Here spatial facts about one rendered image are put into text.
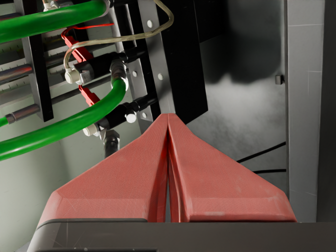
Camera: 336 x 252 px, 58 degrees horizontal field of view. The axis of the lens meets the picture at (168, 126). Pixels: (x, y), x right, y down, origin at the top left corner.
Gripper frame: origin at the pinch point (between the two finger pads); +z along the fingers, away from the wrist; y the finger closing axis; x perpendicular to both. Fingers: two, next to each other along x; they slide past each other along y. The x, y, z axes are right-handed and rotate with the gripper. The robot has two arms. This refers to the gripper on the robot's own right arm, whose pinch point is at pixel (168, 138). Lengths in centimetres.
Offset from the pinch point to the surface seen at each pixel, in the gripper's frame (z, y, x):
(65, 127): 9.5, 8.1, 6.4
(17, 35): 10.9, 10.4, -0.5
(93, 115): 11.4, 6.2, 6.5
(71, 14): 13.9, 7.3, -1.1
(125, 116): 28.4, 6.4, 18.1
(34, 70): 37.1, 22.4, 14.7
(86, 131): 24.7, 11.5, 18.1
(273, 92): 35.5, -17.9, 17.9
